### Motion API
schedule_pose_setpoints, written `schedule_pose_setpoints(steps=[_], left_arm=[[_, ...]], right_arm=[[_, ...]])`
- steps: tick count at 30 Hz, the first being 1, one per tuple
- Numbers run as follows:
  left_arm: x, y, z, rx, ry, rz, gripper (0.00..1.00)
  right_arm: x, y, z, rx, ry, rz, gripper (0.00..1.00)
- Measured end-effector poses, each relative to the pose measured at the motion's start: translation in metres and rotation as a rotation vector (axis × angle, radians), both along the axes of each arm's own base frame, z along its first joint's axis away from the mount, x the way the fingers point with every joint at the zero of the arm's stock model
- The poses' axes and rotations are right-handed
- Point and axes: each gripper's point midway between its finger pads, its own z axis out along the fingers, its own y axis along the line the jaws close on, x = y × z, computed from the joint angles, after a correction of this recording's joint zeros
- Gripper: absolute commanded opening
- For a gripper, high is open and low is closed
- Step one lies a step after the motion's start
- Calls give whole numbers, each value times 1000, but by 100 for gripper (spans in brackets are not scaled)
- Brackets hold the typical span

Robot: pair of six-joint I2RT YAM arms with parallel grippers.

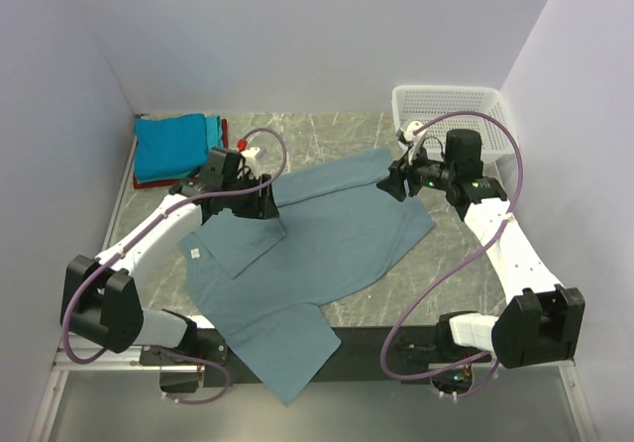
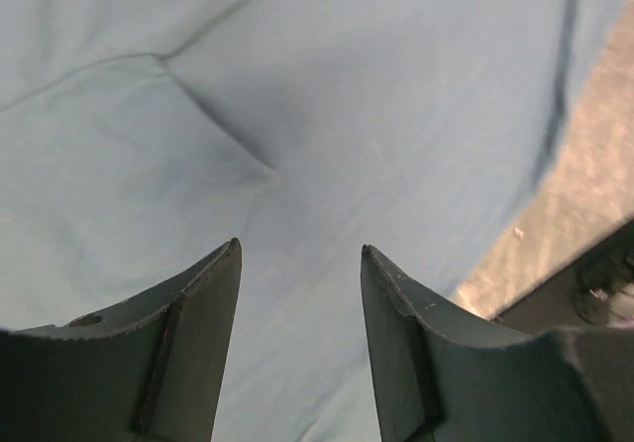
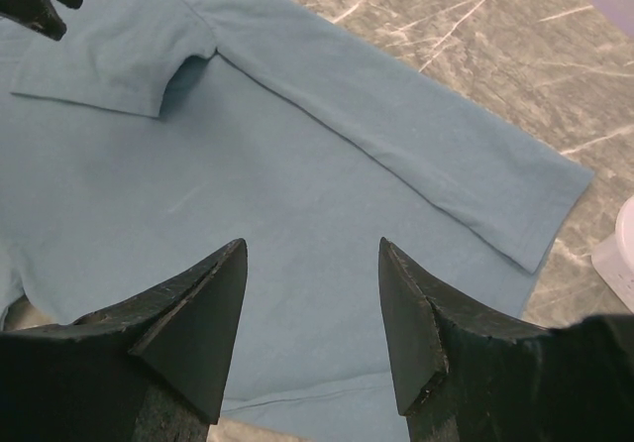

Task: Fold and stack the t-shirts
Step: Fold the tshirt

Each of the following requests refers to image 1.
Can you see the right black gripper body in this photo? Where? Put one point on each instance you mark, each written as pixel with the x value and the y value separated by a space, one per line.
pixel 423 172

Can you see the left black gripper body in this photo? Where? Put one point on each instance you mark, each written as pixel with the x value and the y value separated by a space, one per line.
pixel 250 204

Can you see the grey-blue t-shirt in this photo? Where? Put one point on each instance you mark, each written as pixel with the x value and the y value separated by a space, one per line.
pixel 262 283

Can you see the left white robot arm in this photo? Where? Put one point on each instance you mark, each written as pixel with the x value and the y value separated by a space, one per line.
pixel 101 300

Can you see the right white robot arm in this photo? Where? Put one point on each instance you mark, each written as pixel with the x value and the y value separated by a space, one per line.
pixel 541 321

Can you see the folded teal t-shirt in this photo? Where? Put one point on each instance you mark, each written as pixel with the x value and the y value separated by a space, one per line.
pixel 204 132

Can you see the folded dark red t-shirt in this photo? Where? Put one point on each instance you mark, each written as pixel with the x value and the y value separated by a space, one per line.
pixel 148 184

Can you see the white plastic basket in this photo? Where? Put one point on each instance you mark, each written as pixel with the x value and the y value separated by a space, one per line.
pixel 423 103

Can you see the black base beam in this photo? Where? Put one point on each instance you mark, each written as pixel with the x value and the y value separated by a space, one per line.
pixel 357 359

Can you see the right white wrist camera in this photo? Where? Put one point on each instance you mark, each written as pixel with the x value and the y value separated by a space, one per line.
pixel 410 139

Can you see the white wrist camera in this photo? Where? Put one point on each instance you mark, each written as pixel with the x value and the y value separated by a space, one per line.
pixel 252 160
pixel 410 139

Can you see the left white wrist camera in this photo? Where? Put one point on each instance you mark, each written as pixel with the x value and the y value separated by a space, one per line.
pixel 252 160

